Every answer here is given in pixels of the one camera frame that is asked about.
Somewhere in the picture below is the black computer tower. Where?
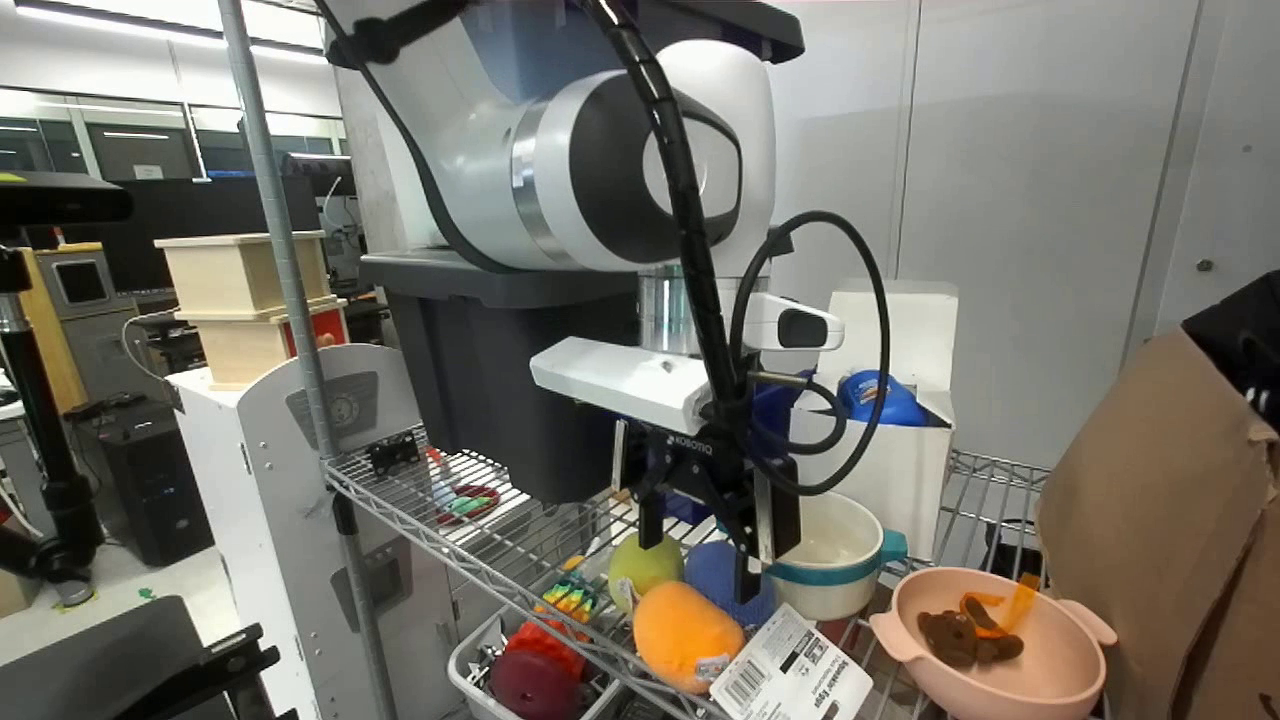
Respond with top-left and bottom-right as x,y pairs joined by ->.
74,398 -> 214,568

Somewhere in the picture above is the brown toy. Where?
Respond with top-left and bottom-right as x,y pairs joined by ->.
917,609 -> 1025,670

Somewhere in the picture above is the brown paper bag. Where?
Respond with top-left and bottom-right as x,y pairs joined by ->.
1036,328 -> 1280,720

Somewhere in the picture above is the white plastic basket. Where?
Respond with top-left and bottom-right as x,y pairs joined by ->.
446,604 -> 623,720

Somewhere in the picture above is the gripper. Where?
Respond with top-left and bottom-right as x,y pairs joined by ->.
610,419 -> 803,605

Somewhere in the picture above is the red plate with toy food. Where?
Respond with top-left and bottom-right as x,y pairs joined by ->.
436,482 -> 502,525

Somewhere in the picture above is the white labelled carton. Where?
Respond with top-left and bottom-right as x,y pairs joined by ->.
709,602 -> 874,720

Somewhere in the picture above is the dark grey plastic bin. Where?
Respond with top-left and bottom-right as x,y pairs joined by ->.
359,248 -> 643,505

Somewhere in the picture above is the black cup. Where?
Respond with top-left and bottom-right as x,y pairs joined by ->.
984,519 -> 1047,583

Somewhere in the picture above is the blue bottle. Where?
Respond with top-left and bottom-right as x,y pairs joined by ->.
838,370 -> 933,428

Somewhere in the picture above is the colourful striped toy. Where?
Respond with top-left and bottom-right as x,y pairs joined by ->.
539,579 -> 601,628

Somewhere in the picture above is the pink bowl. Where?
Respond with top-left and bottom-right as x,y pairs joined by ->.
869,567 -> 1118,720

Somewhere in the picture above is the white cardboard box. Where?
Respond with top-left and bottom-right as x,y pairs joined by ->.
788,284 -> 959,563

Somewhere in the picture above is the orange spoon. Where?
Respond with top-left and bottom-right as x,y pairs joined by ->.
960,574 -> 1042,637

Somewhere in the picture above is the camera on mount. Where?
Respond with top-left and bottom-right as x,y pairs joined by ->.
0,170 -> 135,607

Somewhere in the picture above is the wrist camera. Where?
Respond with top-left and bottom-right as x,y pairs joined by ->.
529,336 -> 717,435

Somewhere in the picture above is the black stand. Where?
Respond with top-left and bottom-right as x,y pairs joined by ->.
0,596 -> 299,720

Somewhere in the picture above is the stack of wooden boxes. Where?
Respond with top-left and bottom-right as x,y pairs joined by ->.
154,231 -> 350,392

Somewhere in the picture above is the white pot with teal band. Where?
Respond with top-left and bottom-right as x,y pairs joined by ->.
762,490 -> 909,622

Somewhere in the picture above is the green toy fruit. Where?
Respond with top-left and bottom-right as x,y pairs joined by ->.
607,533 -> 687,614

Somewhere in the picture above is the orange plush toy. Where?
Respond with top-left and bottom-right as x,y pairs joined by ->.
632,581 -> 747,695

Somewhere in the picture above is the white toy kitchen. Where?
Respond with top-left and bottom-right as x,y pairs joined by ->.
166,344 -> 463,720

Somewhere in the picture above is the blue plush toy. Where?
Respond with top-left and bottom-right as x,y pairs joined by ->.
684,540 -> 778,630

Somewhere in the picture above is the red rubber toy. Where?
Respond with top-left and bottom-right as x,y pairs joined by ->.
489,619 -> 588,720

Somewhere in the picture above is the metal wire shelf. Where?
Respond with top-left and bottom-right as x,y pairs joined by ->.
218,0 -> 1111,720

